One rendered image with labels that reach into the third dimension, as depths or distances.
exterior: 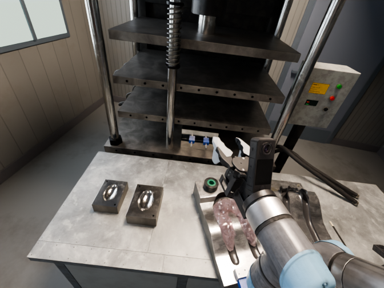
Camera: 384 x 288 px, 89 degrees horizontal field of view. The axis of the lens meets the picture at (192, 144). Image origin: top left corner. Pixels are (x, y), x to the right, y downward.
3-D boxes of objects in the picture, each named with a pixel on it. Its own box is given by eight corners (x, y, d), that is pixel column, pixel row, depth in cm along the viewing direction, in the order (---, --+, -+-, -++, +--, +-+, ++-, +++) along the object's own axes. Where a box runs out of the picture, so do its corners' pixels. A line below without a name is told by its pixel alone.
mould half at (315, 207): (335, 274, 91) (352, 262, 82) (279, 268, 90) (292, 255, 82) (296, 188, 130) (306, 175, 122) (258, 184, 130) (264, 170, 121)
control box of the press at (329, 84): (274, 214, 207) (364, 75, 116) (246, 211, 206) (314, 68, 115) (269, 196, 224) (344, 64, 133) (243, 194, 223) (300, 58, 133)
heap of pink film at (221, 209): (260, 245, 92) (266, 237, 87) (224, 253, 88) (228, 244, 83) (237, 199, 111) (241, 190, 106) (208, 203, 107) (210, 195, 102)
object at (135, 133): (273, 172, 151) (276, 166, 147) (104, 151, 149) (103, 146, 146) (253, 116, 217) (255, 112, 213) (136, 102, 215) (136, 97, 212)
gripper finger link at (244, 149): (229, 150, 58) (234, 172, 51) (236, 134, 55) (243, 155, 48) (239, 152, 59) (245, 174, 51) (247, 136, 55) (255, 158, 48)
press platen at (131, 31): (298, 63, 114) (301, 54, 111) (108, 39, 112) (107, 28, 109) (268, 39, 169) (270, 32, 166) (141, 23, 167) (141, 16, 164)
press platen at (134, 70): (282, 104, 127) (285, 97, 124) (113, 83, 126) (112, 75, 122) (259, 68, 185) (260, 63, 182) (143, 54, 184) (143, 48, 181)
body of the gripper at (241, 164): (216, 178, 50) (236, 221, 41) (228, 152, 45) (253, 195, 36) (242, 177, 53) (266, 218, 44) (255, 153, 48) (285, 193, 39)
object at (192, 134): (214, 151, 154) (218, 133, 143) (180, 147, 153) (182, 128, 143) (213, 118, 193) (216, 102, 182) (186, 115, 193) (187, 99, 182)
